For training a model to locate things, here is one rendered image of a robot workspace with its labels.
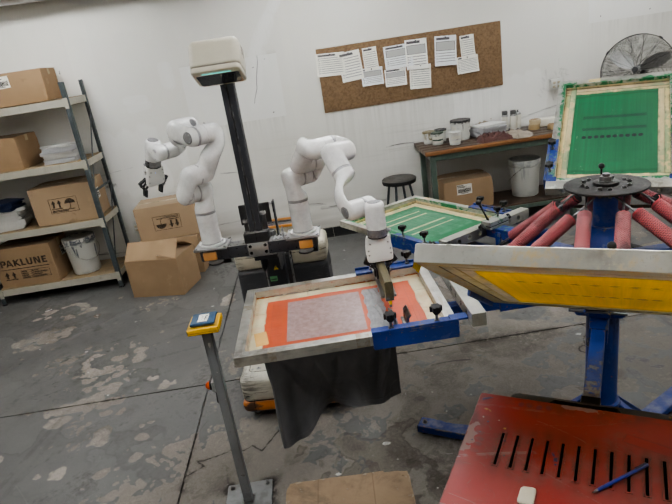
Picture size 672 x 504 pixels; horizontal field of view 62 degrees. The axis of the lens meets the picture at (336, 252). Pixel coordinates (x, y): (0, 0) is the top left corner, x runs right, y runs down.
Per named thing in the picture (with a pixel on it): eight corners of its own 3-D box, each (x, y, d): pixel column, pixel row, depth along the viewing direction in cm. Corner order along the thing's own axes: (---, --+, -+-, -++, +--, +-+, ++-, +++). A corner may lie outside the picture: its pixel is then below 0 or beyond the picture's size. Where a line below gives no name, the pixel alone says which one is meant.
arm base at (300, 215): (292, 227, 273) (286, 197, 268) (317, 224, 273) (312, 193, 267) (289, 237, 259) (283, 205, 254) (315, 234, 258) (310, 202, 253)
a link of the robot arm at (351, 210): (347, 174, 224) (372, 217, 218) (319, 182, 218) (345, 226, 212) (354, 162, 217) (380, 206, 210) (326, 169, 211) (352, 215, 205)
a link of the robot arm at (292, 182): (282, 202, 260) (276, 168, 255) (306, 194, 266) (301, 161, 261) (292, 205, 252) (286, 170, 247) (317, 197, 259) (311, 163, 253)
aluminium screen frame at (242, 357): (235, 368, 192) (232, 358, 191) (248, 297, 247) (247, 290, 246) (460, 332, 193) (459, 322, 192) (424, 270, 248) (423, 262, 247)
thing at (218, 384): (223, 522, 253) (171, 337, 220) (228, 487, 274) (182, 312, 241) (271, 514, 253) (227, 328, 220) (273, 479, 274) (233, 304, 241)
